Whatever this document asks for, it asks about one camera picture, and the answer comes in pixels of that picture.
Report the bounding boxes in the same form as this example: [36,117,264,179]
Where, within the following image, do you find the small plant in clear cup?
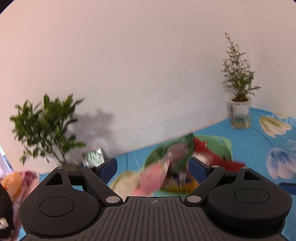
[221,33,260,130]

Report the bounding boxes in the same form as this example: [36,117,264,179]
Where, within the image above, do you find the yellow blue snack bag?
[162,172,199,193]

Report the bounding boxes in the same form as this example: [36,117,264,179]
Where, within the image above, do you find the large red envelope packet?
[194,137,245,172]

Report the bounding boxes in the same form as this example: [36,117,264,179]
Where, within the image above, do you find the green snack packet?
[160,133,195,173]

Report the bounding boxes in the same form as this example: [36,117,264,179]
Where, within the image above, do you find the black cap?
[0,185,15,240]

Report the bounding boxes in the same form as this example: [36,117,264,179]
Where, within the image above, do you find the pink folded cloth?
[11,171,39,240]

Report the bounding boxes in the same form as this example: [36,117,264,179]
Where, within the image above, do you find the pink snack packet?
[133,161,170,196]

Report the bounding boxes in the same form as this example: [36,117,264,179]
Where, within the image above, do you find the green plastic bowl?
[144,135,232,194]

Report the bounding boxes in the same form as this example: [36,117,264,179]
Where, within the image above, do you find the leafy plant in glass vase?
[10,94,86,172]

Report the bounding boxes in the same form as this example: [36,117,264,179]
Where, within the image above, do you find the white digital clock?
[82,148,109,167]

